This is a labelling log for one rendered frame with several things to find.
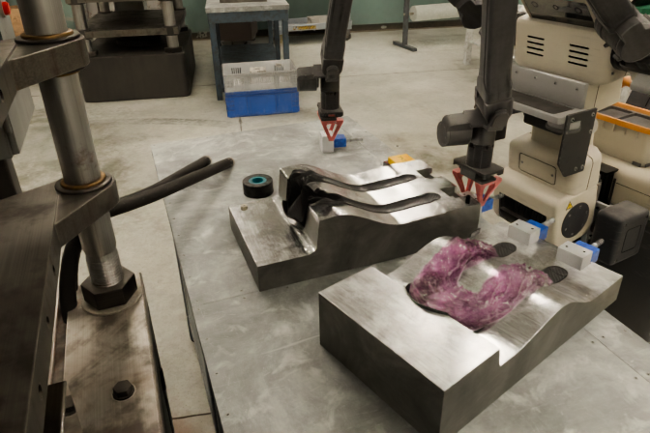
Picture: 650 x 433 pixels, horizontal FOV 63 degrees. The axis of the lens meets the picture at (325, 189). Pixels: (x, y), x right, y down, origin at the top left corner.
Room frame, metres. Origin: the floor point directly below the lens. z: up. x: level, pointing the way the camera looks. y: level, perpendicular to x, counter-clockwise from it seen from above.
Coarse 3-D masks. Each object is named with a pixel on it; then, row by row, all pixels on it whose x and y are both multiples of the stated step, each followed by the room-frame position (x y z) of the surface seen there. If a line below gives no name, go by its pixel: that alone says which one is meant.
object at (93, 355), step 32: (96, 320) 0.78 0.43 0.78; (128, 320) 0.78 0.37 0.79; (64, 352) 0.72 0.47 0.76; (96, 352) 0.70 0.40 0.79; (128, 352) 0.70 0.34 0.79; (96, 384) 0.63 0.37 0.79; (128, 384) 0.61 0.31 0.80; (96, 416) 0.56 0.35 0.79; (128, 416) 0.56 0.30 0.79; (160, 416) 0.56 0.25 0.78
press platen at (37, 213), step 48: (48, 192) 0.81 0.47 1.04; (96, 192) 0.81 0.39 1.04; (0, 240) 0.66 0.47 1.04; (48, 240) 0.65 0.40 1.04; (0, 288) 0.54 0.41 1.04; (48, 288) 0.56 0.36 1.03; (0, 336) 0.45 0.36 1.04; (48, 336) 0.49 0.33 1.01; (0, 384) 0.39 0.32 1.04; (0, 432) 0.33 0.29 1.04
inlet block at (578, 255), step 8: (600, 240) 0.90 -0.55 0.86; (560, 248) 0.85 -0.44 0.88; (568, 248) 0.84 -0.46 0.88; (576, 248) 0.84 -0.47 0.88; (584, 248) 0.84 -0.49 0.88; (592, 248) 0.86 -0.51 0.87; (560, 256) 0.84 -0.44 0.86; (568, 256) 0.83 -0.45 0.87; (576, 256) 0.82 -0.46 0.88; (584, 256) 0.82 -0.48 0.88; (592, 256) 0.84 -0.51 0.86; (568, 264) 0.83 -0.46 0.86; (576, 264) 0.82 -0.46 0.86; (584, 264) 0.82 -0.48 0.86
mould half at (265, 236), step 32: (416, 160) 1.24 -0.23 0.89; (352, 192) 1.06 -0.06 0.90; (384, 192) 1.08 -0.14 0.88; (416, 192) 1.07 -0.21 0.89; (256, 224) 0.99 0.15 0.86; (288, 224) 0.99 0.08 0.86; (320, 224) 0.88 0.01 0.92; (352, 224) 0.91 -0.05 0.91; (384, 224) 0.93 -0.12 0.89; (416, 224) 0.96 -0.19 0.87; (448, 224) 0.98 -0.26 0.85; (256, 256) 0.87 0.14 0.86; (288, 256) 0.87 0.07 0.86; (320, 256) 0.88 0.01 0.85; (352, 256) 0.91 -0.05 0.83; (384, 256) 0.93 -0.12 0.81
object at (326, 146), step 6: (324, 132) 1.55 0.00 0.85; (330, 132) 1.55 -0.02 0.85; (324, 138) 1.52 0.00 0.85; (336, 138) 1.53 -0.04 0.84; (342, 138) 1.53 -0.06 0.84; (348, 138) 1.55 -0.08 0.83; (354, 138) 1.56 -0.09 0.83; (360, 138) 1.56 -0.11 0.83; (324, 144) 1.52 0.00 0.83; (330, 144) 1.52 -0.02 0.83; (336, 144) 1.53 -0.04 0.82; (342, 144) 1.53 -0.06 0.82; (324, 150) 1.52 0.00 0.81; (330, 150) 1.52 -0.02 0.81
